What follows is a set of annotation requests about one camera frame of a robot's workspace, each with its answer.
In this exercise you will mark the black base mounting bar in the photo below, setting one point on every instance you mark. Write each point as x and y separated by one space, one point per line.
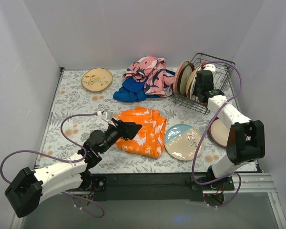
152 186

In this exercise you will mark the tan bird pattern plate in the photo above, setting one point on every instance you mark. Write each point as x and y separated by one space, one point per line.
97 79

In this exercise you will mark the pink navy patterned cloth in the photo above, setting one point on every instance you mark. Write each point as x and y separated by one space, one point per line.
152 76

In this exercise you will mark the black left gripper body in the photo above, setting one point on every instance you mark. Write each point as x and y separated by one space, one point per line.
121 130

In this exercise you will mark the floral table mat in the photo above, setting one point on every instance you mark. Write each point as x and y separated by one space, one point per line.
72 122

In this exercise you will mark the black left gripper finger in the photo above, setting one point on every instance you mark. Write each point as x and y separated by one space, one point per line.
130 131
126 125

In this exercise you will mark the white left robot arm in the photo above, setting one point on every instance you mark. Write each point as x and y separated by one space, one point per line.
30 187

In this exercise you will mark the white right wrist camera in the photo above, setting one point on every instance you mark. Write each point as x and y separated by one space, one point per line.
208 67

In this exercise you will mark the black wire dish rack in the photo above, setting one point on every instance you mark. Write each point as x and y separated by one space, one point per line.
224 69

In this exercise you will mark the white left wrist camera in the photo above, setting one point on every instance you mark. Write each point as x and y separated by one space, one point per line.
107 116

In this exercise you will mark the white blue rimmed plate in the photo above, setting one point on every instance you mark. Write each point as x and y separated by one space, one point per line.
194 75

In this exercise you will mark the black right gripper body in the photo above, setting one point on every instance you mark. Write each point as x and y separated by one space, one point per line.
199 96

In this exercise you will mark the red rimmed black plate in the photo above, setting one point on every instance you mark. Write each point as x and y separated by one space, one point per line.
219 133

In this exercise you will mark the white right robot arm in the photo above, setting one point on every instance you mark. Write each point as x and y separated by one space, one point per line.
246 140

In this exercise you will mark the brown rimmed cream plate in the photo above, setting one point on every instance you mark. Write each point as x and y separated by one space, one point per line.
185 74

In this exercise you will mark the yellow rimmed plate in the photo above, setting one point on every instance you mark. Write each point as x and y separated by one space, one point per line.
188 85

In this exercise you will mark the blue cloth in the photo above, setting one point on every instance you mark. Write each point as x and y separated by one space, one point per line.
129 92

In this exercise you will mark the pink plate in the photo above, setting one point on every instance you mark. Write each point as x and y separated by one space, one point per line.
181 66

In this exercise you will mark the blue and cream plate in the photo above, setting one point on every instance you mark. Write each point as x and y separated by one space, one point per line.
181 141

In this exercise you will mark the orange tie-dye folded shorts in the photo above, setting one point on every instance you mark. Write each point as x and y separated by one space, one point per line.
149 141

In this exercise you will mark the white blue striped plate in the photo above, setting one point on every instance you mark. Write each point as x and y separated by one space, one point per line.
193 94

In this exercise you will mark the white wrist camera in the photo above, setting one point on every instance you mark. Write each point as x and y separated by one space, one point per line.
107 116
208 67

